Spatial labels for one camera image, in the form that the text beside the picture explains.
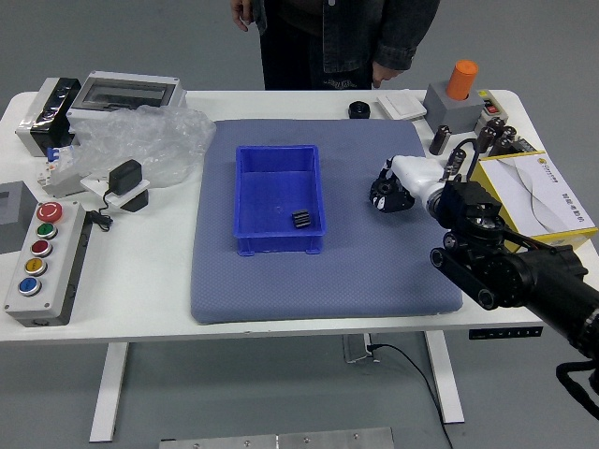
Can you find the person's left hand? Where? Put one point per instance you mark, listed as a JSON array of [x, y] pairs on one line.
[[386, 75]]

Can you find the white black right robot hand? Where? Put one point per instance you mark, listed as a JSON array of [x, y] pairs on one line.
[[419, 173]]

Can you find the person's right hand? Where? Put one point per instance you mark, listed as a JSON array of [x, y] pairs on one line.
[[242, 13]]

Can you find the big black gear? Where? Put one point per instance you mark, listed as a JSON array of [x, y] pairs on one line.
[[384, 188]]

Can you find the small black gear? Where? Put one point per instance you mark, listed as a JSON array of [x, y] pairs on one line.
[[302, 220]]

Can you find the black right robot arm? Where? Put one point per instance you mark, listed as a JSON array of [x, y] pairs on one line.
[[515, 266]]

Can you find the yellow white cardboard box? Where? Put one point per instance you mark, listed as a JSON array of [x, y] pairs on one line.
[[538, 192]]

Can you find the grey distribution box clear cover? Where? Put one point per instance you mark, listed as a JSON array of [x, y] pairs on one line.
[[126, 93]]

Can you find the under-table power box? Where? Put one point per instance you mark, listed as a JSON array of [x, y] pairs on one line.
[[355, 348]]

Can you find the plain grey box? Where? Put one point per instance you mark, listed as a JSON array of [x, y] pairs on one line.
[[14, 220]]

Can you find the grey push-button control box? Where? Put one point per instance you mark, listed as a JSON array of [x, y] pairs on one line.
[[42, 280]]

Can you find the dark brown cylindrical capacitor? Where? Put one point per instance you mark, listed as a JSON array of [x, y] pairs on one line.
[[510, 133], [439, 139], [500, 147], [495, 125], [484, 139], [456, 159]]

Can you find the grey block holder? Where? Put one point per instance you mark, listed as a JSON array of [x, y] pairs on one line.
[[449, 112]]

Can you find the orange cylinder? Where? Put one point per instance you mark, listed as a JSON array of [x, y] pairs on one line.
[[461, 79]]

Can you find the person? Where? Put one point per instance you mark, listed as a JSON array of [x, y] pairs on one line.
[[309, 51]]

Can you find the blue-grey padded mat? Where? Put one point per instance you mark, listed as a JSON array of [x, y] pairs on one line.
[[327, 290]]

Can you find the blue plastic bin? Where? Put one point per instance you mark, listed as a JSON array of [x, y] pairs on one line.
[[271, 196]]

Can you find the clear plastic bag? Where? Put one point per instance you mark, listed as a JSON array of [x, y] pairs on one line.
[[150, 140]]

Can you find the black table control panel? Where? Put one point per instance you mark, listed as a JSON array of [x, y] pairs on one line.
[[505, 333]]

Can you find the black power adapter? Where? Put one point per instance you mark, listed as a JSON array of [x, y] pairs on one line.
[[125, 177]]

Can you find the white table leg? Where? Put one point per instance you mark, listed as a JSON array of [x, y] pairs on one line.
[[444, 379], [110, 393]]

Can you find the white flat plate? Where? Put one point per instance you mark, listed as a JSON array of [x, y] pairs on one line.
[[96, 183]]

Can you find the white circuit breaker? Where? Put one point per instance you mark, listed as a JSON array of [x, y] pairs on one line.
[[58, 175]]

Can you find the silver metal plate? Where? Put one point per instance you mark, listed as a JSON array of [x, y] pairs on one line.
[[281, 440]]

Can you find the white wall switch panel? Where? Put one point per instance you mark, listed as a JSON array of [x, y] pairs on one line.
[[402, 106]]

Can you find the white red-button switch box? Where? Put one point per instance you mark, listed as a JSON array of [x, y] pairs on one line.
[[490, 107]]

